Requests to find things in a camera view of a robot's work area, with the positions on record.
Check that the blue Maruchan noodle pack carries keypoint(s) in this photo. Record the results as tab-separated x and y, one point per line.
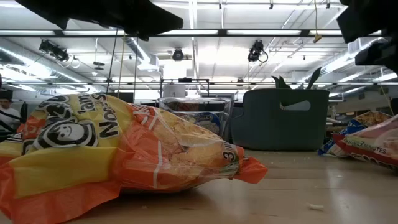
357	124
203	122

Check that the orange Maruchan noodle pack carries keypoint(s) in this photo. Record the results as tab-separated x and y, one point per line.
171	155

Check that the red Maruchan noodle pack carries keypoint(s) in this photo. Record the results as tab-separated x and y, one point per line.
373	146

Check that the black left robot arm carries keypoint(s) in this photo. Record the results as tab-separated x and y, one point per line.
118	15

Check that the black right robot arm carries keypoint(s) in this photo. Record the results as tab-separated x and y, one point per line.
370	18

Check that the clear plastic bin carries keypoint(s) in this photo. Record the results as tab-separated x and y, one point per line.
196	99

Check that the large teal plastic bin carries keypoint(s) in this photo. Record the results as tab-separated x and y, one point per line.
264	130

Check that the teal potted succulent plant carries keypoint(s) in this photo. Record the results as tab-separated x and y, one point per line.
281	84

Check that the person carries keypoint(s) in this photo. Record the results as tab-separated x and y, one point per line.
7	113

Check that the black mounted camera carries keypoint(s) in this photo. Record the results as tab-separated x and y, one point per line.
255	51
178	54
53	49

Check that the black metal rig frame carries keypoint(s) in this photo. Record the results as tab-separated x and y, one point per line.
222	32

